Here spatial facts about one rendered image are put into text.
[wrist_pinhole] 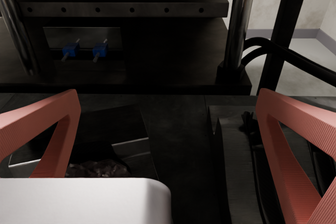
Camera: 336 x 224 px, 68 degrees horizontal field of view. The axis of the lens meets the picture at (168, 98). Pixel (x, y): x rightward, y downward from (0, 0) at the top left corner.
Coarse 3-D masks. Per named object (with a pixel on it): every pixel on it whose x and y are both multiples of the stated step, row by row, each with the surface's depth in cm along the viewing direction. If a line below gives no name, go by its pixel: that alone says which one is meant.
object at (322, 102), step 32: (0, 96) 80; (32, 96) 80; (96, 96) 80; (128, 96) 80; (160, 96) 80; (192, 96) 80; (224, 96) 80; (256, 96) 80; (288, 96) 80; (320, 96) 80; (160, 128) 68; (192, 128) 68; (160, 160) 59; (192, 160) 59; (192, 192) 53
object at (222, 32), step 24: (0, 24) 136; (144, 24) 135; (168, 24) 135; (192, 24) 135; (216, 24) 135; (0, 48) 112; (48, 48) 112; (144, 48) 111; (168, 48) 111; (192, 48) 111; (216, 48) 111; (0, 72) 95; (24, 72) 95; (48, 72) 95; (72, 72) 95; (96, 72) 95; (120, 72) 95; (144, 72) 95; (168, 72) 95; (192, 72) 95; (216, 72) 95
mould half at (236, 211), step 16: (208, 112) 66; (224, 112) 64; (240, 112) 64; (208, 128) 65; (224, 128) 49; (240, 128) 49; (288, 128) 49; (224, 144) 46; (240, 144) 46; (304, 144) 46; (224, 160) 45; (240, 160) 45; (304, 160) 45; (224, 176) 45; (240, 176) 44; (224, 192) 45; (240, 192) 43; (224, 208) 44; (240, 208) 41; (256, 208) 41
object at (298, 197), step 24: (264, 96) 12; (264, 120) 12; (288, 120) 10; (312, 120) 8; (264, 144) 12; (288, 144) 11; (288, 168) 11; (288, 192) 10; (312, 192) 10; (288, 216) 10; (312, 216) 8
